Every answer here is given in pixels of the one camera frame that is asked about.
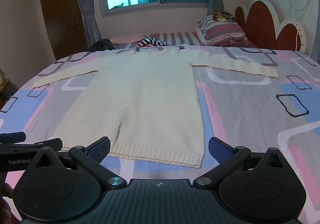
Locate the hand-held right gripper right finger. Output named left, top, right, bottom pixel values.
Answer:
left=194, top=136, right=288, bottom=189

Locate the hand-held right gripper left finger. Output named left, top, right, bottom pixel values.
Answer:
left=31, top=136, right=127, bottom=189

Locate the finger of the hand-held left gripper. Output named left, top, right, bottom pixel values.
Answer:
left=15, top=138, right=63, bottom=152
left=0, top=132, right=27, bottom=144

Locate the cream knit sweater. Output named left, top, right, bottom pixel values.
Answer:
left=32, top=47, right=279, bottom=168

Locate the person's left hand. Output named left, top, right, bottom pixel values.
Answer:
left=0, top=183, right=13, bottom=224

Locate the patterned pink grey blanket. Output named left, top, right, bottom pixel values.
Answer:
left=0, top=44, right=320, bottom=222

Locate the dark bedside table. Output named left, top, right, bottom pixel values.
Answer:
left=0, top=67, right=19, bottom=109

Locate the dark bag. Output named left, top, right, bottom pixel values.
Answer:
left=89, top=38, right=114, bottom=52

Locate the plain pink pillow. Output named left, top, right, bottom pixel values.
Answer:
left=110, top=34, right=150, bottom=44

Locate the striped pink grey pillow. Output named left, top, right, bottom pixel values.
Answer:
left=196, top=15, right=249, bottom=46

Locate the striped pink grey bed sheet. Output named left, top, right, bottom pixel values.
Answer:
left=112, top=31, right=256, bottom=48

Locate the black white red striped garment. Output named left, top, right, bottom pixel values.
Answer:
left=137, top=37, right=170, bottom=48

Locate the colourful snack packet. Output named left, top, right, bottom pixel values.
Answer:
left=211, top=11, right=237, bottom=23

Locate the brown wooden door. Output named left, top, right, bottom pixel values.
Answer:
left=37, top=0, right=89, bottom=61

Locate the red white scalloped headboard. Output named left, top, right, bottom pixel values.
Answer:
left=235, top=0, right=307, bottom=53

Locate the white hanging cable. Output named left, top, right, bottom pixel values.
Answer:
left=287, top=0, right=313, bottom=51

